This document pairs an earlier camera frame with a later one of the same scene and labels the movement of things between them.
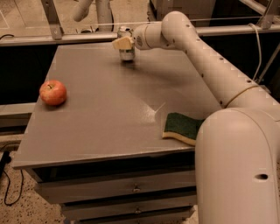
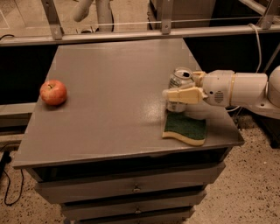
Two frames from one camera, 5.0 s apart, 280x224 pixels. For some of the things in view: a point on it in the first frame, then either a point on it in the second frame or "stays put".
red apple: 52,92 stays put
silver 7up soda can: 126,55 → 179,77
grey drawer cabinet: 94,139 stays put
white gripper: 139,38 → 217,87
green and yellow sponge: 182,128 stays put
